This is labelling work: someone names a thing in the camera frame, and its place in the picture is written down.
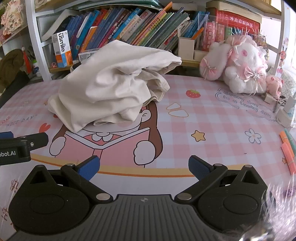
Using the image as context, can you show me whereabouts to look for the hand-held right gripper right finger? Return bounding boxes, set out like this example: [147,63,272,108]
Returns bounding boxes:
[174,155,269,202]

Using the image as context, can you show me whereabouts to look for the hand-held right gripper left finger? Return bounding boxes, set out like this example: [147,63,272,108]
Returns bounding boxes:
[23,155,114,202]

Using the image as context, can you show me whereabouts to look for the cream cloth drawstring bag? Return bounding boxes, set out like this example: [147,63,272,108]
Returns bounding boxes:
[47,40,182,133]

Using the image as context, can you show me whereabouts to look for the pink checked cartoon mat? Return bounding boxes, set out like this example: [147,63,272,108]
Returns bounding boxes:
[0,74,296,241]

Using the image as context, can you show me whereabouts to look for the olive brown garment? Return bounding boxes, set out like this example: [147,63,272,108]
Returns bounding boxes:
[0,49,25,80]

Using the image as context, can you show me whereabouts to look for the red tassel charm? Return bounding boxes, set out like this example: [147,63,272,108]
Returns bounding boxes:
[22,46,33,72]

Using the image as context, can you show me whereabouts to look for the pink highlighter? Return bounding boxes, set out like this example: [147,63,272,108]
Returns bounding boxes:
[281,142,296,175]

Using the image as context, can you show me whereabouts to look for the orange highlighter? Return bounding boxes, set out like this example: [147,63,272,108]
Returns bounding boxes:
[279,131,293,149]

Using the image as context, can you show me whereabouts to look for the white and wood bookshelf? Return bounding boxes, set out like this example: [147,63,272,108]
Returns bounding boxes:
[25,0,287,80]

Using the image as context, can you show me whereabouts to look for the teal highlighter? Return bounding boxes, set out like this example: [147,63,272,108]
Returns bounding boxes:
[284,128,296,151]

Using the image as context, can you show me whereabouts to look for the tall white orange carton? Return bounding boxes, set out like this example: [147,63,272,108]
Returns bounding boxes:
[51,30,73,68]

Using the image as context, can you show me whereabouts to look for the flat white orange carton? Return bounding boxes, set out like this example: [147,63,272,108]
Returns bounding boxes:
[78,49,100,62]

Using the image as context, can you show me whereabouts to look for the white desk device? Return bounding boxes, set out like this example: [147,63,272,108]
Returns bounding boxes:
[276,95,296,128]

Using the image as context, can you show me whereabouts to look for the white and pink plush bunny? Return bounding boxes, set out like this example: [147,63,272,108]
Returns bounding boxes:
[199,35,270,94]

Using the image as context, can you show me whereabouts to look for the small pink plush toy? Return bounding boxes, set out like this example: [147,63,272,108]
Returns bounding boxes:
[265,75,284,99]

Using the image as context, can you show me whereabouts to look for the low cream box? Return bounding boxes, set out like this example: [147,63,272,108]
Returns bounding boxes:
[194,49,208,61]

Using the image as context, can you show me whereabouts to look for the decorative hanging sign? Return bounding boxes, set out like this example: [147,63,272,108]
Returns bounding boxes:
[0,0,28,35]

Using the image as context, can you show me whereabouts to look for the cream pen holder box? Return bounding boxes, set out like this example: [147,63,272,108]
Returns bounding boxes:
[178,37,195,61]

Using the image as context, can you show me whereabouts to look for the pink patterned boxes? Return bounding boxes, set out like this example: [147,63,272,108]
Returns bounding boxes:
[200,22,232,51]

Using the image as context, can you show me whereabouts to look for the red boxed book set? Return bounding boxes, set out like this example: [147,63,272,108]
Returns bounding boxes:
[217,9,260,35]

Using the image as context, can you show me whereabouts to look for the row of colourful books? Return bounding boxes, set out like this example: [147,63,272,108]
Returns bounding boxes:
[47,2,210,50]

